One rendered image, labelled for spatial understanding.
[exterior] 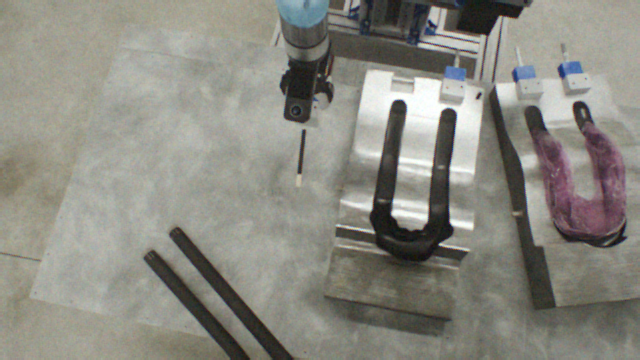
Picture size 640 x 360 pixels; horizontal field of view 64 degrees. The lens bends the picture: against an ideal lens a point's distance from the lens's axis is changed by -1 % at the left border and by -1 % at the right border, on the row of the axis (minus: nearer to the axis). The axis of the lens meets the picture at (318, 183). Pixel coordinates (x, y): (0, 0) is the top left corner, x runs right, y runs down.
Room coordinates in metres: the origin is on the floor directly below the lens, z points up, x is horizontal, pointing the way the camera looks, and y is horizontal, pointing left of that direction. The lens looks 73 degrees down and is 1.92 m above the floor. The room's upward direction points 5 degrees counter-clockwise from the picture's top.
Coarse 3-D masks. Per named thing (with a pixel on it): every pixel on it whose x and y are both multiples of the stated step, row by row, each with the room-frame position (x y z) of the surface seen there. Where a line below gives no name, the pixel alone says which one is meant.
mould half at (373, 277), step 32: (384, 96) 0.50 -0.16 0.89; (416, 96) 0.50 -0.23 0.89; (384, 128) 0.43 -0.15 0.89; (416, 128) 0.42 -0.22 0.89; (352, 160) 0.36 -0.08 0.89; (416, 160) 0.35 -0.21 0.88; (352, 192) 0.28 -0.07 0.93; (416, 192) 0.28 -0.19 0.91; (352, 224) 0.22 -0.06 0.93; (416, 224) 0.21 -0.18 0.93; (352, 256) 0.17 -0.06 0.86; (384, 256) 0.16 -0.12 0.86; (448, 256) 0.15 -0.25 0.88; (352, 288) 0.10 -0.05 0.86; (384, 288) 0.10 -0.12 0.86; (416, 288) 0.09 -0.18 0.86; (448, 288) 0.09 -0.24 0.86; (448, 320) 0.03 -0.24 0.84
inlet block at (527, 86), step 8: (520, 56) 0.59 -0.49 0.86; (520, 64) 0.57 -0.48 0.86; (512, 72) 0.56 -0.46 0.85; (520, 72) 0.55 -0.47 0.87; (528, 72) 0.55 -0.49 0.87; (520, 80) 0.52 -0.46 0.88; (528, 80) 0.52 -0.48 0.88; (536, 80) 0.52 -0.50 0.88; (520, 88) 0.50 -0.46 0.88; (528, 88) 0.50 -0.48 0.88; (536, 88) 0.50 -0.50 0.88; (520, 96) 0.49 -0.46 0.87; (528, 96) 0.49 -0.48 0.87; (536, 96) 0.49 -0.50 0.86
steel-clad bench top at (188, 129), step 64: (128, 64) 0.69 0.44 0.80; (192, 64) 0.68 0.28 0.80; (256, 64) 0.66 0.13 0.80; (384, 64) 0.63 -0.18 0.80; (128, 128) 0.52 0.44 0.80; (192, 128) 0.51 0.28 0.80; (256, 128) 0.49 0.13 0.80; (320, 128) 0.48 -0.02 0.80; (128, 192) 0.36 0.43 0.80; (192, 192) 0.35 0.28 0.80; (256, 192) 0.34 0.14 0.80; (320, 192) 0.32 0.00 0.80; (64, 256) 0.23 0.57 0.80; (128, 256) 0.21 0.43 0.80; (256, 256) 0.19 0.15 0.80; (320, 256) 0.18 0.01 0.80; (512, 256) 0.15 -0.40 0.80; (192, 320) 0.07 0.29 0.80; (320, 320) 0.05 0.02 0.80; (384, 320) 0.04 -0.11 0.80; (512, 320) 0.01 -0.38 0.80; (576, 320) 0.00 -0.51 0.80
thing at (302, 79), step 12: (300, 72) 0.45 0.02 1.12; (312, 72) 0.45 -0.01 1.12; (288, 84) 0.43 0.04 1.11; (300, 84) 0.43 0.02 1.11; (312, 84) 0.43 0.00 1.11; (288, 96) 0.42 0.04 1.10; (300, 96) 0.41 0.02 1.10; (312, 96) 0.41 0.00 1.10; (288, 108) 0.40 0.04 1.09; (300, 108) 0.39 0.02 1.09; (300, 120) 0.38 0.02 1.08
